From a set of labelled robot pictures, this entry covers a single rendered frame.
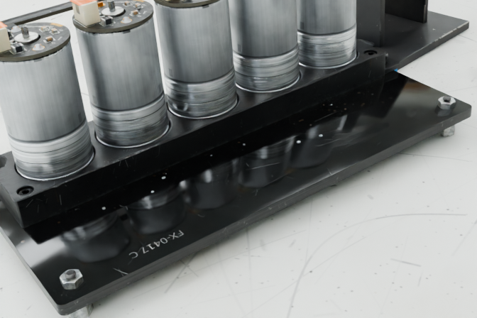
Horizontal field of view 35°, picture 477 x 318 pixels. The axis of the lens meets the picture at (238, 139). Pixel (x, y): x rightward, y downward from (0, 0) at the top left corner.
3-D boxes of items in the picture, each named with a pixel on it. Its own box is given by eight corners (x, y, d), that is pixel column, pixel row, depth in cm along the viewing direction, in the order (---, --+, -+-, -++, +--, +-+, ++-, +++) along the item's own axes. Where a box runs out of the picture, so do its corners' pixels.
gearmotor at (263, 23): (313, 99, 28) (309, -36, 25) (260, 121, 27) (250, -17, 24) (273, 77, 30) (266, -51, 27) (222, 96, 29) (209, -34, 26)
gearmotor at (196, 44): (252, 124, 27) (242, -14, 24) (194, 148, 26) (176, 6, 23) (214, 100, 29) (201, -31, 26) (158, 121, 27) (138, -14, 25)
